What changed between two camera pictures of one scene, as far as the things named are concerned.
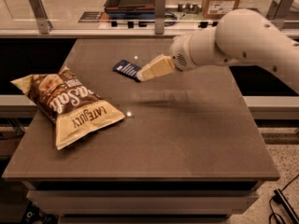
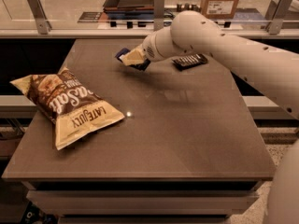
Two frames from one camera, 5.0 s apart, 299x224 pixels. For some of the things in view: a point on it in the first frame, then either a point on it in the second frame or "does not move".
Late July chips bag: [76, 109] does not move
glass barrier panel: [134, 10] does not move
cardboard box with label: [219, 0] does not move
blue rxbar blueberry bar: [128, 69] -> [138, 65]
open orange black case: [132, 1] does not move
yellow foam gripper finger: [162, 55] -> [137, 49]
